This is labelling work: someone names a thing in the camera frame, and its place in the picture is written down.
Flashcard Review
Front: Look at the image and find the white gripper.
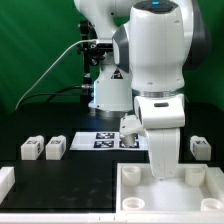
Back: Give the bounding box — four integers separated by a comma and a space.
134, 94, 185, 179

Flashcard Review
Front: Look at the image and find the white square tabletop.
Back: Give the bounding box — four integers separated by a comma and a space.
116, 163, 224, 213

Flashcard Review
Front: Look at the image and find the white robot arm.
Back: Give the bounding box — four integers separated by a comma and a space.
74, 0, 209, 179

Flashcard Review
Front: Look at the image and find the white sheet with AprilTags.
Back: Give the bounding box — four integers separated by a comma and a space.
70, 132, 147, 151

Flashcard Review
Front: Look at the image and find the white L-shaped obstacle fence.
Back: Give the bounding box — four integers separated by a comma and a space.
0, 166, 224, 224

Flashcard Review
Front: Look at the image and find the black camera stand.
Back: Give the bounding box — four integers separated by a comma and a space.
77, 20, 112, 84

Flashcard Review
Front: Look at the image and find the black cable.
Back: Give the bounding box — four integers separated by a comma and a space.
19, 84, 94, 105

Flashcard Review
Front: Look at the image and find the white cable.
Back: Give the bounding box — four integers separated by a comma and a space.
14, 38, 98, 111

